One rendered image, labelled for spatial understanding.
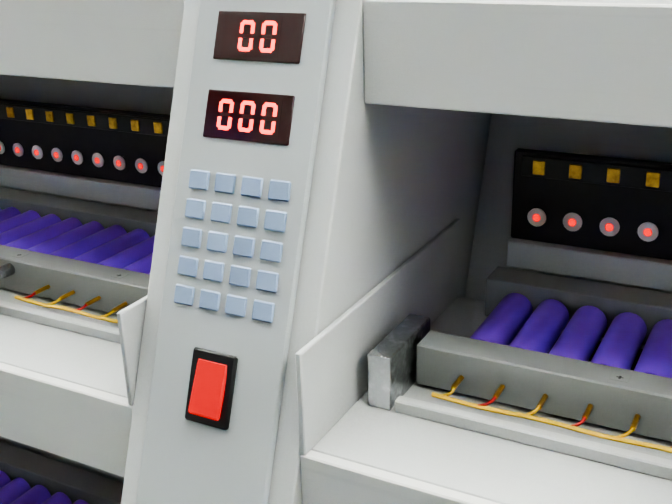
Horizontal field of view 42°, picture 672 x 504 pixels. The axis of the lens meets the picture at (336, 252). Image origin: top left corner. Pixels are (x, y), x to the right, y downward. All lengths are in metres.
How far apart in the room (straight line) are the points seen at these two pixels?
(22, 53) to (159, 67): 0.09
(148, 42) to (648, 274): 0.29
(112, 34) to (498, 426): 0.27
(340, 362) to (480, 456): 0.07
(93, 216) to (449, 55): 0.36
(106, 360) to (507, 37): 0.27
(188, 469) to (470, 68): 0.22
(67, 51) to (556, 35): 0.26
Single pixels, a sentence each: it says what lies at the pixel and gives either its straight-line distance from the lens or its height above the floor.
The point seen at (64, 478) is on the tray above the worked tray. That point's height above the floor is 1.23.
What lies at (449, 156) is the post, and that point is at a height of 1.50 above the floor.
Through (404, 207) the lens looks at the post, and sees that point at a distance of 0.46.
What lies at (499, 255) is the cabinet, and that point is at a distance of 0.56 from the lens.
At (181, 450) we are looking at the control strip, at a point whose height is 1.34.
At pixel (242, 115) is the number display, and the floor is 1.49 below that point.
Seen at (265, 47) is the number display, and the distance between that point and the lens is 0.41.
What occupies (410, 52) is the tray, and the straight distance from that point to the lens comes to 0.39.
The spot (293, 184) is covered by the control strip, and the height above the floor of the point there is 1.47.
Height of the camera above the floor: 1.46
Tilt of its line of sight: 3 degrees down
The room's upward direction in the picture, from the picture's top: 8 degrees clockwise
